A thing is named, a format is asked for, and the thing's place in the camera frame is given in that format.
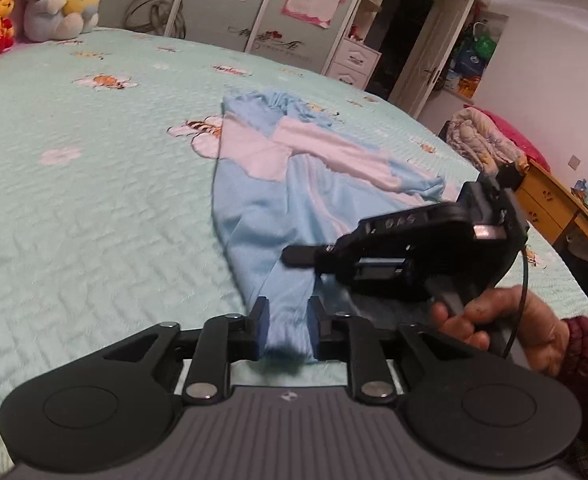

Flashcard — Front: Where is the black cable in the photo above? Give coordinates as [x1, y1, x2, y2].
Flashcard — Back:
[504, 247, 530, 361]

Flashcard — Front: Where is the white door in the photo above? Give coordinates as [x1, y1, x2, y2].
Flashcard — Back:
[389, 0, 476, 118]

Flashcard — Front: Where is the red blanket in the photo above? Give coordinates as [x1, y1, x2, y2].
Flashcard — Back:
[466, 105, 551, 171]

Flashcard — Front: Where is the wooden desk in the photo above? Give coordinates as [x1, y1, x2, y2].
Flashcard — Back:
[516, 160, 588, 301]

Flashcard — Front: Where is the light blue white jacket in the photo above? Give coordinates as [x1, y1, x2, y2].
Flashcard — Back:
[213, 87, 447, 366]

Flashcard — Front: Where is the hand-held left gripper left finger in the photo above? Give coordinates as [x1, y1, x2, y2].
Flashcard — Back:
[102, 296, 269, 406]

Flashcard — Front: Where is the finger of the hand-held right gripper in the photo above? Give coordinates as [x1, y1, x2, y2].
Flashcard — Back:
[281, 242, 339, 273]

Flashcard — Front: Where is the person's right hand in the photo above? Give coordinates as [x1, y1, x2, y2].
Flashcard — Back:
[430, 284, 571, 377]

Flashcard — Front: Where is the green bag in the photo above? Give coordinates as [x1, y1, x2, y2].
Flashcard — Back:
[466, 21, 498, 61]

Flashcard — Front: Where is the bee print bed quilt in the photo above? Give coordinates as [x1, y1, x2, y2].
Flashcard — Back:
[0, 26, 588, 480]

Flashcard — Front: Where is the grey sliding door wardrobe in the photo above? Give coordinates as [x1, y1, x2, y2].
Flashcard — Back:
[96, 0, 379, 73]

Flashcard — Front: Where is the folded floral quilt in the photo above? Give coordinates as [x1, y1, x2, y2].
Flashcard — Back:
[446, 109, 530, 176]

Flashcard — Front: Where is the white drawer cabinet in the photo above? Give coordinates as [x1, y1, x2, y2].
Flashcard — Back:
[329, 37, 382, 88]

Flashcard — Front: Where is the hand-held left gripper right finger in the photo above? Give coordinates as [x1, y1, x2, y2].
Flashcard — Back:
[308, 296, 475, 405]

